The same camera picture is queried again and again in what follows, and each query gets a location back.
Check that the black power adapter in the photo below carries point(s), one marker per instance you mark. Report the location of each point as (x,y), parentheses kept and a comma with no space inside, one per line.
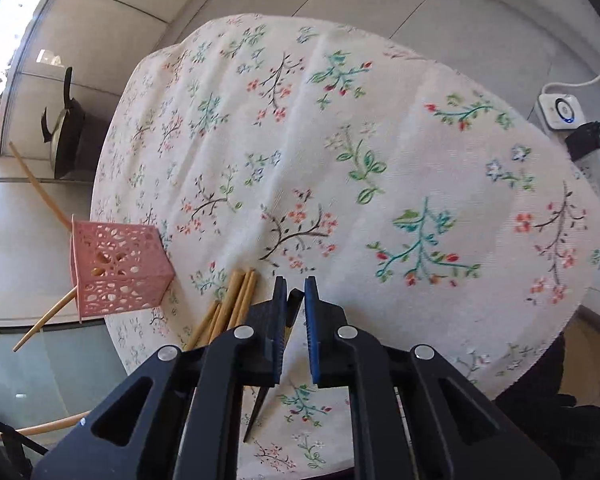
(582,140)

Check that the bunch of wooden chopsticks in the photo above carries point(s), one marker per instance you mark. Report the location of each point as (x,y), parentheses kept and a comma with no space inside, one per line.
(237,295)

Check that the curved wooden rod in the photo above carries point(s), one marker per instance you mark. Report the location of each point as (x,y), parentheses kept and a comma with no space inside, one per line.
(35,428)

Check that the pink perforated utensil holder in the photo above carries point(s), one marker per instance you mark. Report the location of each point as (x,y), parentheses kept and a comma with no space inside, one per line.
(120,270)

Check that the glass wok lid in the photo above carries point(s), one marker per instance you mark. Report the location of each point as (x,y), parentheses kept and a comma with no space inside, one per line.
(52,132)

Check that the long wooden chopstick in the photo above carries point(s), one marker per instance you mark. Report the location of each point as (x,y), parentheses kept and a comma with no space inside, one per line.
(40,190)
(45,321)

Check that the black wok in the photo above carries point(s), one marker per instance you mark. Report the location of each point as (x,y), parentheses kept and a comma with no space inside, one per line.
(72,130)

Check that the brown wok stand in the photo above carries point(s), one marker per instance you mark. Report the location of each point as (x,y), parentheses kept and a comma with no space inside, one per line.
(94,145)

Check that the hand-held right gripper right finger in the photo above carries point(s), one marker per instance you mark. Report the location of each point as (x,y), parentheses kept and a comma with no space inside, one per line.
(310,320)

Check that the white kitchen cabinets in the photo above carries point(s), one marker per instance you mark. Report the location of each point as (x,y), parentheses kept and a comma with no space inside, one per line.
(80,35)

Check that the dark-tipped chopstick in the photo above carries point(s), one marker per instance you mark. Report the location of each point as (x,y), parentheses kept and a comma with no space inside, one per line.
(254,410)

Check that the person's dark clothing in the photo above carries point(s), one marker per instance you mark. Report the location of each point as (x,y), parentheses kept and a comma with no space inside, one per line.
(570,425)

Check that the white round-button plug adapter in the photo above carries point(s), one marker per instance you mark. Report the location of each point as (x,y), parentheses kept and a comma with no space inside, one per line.
(555,110)

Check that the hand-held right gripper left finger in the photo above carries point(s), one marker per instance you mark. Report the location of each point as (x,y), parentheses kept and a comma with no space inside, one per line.
(280,312)

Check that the floral tablecloth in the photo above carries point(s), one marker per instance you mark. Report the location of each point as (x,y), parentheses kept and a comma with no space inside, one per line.
(330,160)

